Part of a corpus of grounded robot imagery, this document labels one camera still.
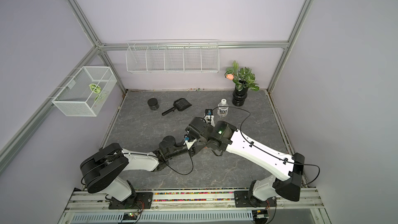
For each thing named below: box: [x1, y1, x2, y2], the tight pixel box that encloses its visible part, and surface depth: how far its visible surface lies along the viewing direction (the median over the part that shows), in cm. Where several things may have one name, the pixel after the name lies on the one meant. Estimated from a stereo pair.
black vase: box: [232, 85, 249, 107], surface depth 108 cm
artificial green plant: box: [224, 60, 260, 92], surface depth 94 cm
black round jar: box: [147, 97, 160, 111], surface depth 111 cm
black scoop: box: [161, 98, 193, 116], surface depth 111 cm
